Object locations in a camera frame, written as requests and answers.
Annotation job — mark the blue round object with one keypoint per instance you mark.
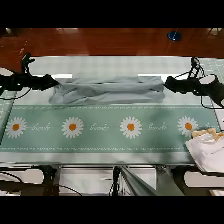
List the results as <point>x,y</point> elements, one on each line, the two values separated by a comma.
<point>174,35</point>

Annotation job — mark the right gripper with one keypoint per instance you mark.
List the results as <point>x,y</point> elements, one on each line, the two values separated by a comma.
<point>176,85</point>

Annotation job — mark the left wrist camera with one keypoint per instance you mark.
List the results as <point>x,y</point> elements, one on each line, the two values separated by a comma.
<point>26,61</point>

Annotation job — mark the white garment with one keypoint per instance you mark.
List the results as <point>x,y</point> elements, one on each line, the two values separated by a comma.
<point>208,154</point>

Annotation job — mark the grey-blue shirt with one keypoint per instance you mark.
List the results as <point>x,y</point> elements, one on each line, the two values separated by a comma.
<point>110,90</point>

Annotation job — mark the beige garment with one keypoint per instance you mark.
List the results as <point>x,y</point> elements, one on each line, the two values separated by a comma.
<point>203,133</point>

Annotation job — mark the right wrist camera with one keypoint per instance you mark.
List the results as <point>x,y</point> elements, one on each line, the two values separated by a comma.
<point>195,68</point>

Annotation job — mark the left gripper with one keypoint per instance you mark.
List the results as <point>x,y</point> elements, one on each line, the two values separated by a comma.
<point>45,82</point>

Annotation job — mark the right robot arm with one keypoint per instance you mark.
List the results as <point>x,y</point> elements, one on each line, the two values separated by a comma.
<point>213,87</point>

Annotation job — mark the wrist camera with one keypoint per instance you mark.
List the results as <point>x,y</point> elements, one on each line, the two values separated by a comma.
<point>26,61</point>
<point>195,68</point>

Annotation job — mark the silver frame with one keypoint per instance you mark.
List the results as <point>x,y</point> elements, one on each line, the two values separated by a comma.
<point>140,181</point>

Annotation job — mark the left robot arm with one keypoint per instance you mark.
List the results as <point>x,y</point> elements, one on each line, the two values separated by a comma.
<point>15,82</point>

